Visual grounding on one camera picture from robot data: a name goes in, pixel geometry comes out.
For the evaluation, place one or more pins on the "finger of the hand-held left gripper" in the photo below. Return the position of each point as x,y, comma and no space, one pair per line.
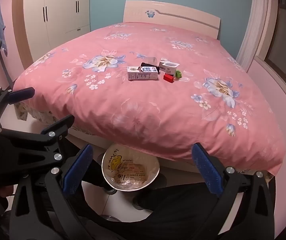
63,122
20,95

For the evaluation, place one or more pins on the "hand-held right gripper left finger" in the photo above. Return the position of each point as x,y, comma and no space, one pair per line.
79,170

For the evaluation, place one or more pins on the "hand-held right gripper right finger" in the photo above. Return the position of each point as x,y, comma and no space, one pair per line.
205,170

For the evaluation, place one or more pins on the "white trash bin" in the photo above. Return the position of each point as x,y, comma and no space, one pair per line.
108,175

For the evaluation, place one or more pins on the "white milk carton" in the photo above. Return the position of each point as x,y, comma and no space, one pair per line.
143,73

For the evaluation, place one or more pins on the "small red box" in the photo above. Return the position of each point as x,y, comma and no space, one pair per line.
168,78

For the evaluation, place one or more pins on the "small green box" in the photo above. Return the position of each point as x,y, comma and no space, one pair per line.
178,74

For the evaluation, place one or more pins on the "black cylinder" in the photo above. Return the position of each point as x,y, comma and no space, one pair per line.
145,64

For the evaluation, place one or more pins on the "white yoghurt cup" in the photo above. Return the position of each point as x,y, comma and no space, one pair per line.
170,68

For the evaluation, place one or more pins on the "clear plastic cup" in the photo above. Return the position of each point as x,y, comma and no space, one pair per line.
153,60

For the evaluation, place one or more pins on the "beige floral bed sheet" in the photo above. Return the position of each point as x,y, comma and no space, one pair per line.
33,112

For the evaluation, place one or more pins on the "person's dark shoe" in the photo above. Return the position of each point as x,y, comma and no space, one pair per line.
110,189
141,202

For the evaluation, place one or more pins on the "person's black trousers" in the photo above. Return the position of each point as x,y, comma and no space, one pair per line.
183,205

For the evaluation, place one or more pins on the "clear printed plastic bag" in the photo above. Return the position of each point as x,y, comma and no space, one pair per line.
130,172

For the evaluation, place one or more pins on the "cream wardrobe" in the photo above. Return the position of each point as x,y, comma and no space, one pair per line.
58,30

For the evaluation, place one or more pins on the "pink floral duvet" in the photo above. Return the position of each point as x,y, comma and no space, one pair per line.
145,110

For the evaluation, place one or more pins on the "brown framed window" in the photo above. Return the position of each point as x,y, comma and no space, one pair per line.
282,47

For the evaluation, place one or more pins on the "white bed headboard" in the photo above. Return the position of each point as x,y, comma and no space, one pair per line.
183,15

